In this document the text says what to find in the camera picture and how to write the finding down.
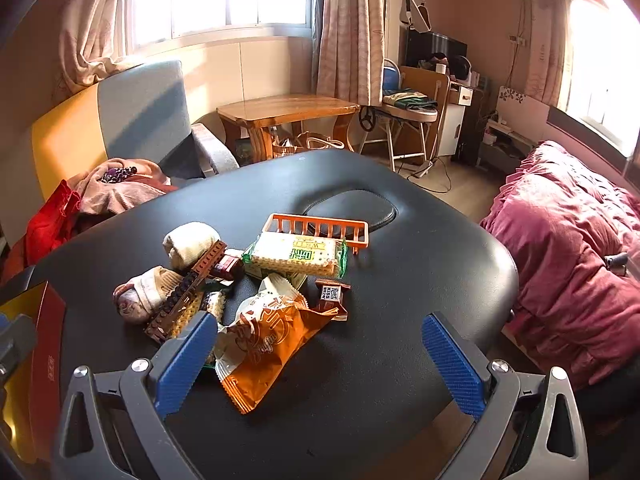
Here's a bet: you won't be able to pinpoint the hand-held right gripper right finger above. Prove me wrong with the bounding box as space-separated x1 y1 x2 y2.
421 311 591 480

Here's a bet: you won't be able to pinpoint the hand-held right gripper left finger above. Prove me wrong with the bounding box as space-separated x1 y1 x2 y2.
52 310 219 480

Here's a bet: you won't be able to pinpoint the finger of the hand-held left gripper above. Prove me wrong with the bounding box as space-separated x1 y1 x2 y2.
0 311 38 376

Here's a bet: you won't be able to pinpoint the red box with gold interior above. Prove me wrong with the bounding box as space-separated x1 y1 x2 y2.
0 280 67 466

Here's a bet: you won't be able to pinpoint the small clear cracker packet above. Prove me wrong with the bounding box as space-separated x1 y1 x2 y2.
167 290 228 341

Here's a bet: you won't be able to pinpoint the pink and white sock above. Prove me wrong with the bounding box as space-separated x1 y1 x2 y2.
113 266 186 322

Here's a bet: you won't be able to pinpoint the orange and white snack bag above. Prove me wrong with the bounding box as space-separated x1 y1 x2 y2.
214 274 342 415

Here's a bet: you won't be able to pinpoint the brown toy brick strip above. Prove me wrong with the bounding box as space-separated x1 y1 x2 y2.
145 241 228 343

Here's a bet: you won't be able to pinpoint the cream box with green print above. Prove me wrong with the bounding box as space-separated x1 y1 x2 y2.
245 265 310 291

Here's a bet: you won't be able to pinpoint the green cracker packet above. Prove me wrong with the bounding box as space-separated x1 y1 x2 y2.
242 232 349 279

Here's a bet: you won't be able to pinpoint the dark red candy packet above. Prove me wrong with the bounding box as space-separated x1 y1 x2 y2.
210 250 246 281

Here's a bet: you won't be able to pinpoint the rolled white sock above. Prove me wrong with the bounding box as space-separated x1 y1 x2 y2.
163 222 222 270

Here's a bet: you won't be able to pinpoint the brown candy packet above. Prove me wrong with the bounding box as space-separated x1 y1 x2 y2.
315 280 352 322

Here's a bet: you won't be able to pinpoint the orange plastic rack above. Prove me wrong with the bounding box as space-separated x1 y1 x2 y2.
261 213 370 256

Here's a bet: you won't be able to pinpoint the pink quilt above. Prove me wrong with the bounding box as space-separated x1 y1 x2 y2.
479 140 640 391

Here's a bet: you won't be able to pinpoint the pink cloth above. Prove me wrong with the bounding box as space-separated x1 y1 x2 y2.
75 158 178 216

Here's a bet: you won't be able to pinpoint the white cabinet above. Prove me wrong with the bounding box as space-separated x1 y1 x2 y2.
435 85 476 157

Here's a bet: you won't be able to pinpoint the grey and yellow armchair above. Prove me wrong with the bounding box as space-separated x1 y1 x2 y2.
31 59 241 201

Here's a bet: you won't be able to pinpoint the white metal chair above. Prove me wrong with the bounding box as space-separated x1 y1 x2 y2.
357 105 441 173

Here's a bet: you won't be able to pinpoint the white panel with leaf print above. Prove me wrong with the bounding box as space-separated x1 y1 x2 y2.
496 85 551 133

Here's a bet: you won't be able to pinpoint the green striped cloth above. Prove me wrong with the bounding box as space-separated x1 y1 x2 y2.
382 89 438 111

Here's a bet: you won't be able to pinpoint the wooden side table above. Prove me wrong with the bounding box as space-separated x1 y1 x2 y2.
216 94 361 166

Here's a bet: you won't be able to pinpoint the wooden board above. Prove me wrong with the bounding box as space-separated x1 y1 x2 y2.
397 65 451 111

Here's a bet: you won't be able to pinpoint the beige patterned curtain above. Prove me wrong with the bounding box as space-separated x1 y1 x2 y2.
525 0 591 106
312 0 386 107
59 0 133 88

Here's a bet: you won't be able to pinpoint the black television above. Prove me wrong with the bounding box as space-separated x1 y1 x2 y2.
405 27 468 68

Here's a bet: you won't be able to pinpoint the side window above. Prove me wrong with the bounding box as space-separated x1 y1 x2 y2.
557 0 640 158

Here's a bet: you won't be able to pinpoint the hanging grey and white bag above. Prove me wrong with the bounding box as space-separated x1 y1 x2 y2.
400 0 433 31

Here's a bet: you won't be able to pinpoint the dark purple bead string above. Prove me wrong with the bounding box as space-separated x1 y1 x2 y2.
100 165 138 183

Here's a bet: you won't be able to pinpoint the floor cables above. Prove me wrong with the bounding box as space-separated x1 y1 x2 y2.
407 157 453 193

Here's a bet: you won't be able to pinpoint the beige bag with handles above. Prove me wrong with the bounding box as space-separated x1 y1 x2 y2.
272 131 346 158

